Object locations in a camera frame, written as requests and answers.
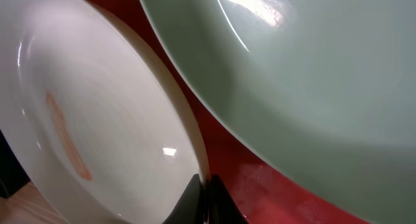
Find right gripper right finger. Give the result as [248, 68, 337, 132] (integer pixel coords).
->
[207, 175, 248, 224]

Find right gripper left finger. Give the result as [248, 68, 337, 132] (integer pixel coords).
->
[162, 174, 204, 224]

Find white plate with stain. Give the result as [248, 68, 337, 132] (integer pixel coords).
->
[1, 0, 209, 223]

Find light blue plate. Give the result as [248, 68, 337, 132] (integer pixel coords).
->
[140, 0, 415, 223]

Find red plastic tray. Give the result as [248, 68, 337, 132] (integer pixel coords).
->
[87, 0, 362, 224]

